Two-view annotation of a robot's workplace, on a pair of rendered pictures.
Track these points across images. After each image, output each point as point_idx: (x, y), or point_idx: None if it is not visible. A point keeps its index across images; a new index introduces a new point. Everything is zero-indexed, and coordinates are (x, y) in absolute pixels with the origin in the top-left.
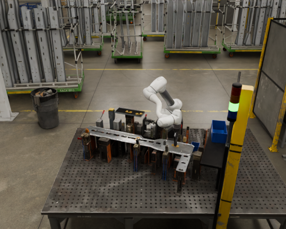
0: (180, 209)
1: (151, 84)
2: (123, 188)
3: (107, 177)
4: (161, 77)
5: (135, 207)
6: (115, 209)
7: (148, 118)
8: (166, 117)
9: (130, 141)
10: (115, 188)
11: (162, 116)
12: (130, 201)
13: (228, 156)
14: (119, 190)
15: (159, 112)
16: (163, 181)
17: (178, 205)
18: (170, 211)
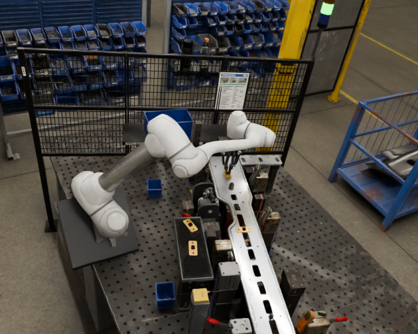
0: (294, 185)
1: (185, 140)
2: (315, 253)
3: (315, 287)
4: (164, 116)
5: (332, 226)
6: (355, 246)
7: (201, 203)
8: (263, 126)
9: (259, 236)
10: (325, 264)
11: (263, 130)
12: (329, 235)
13: (289, 81)
14: (323, 256)
15: (249, 139)
16: (261, 212)
17: (290, 187)
18: (304, 192)
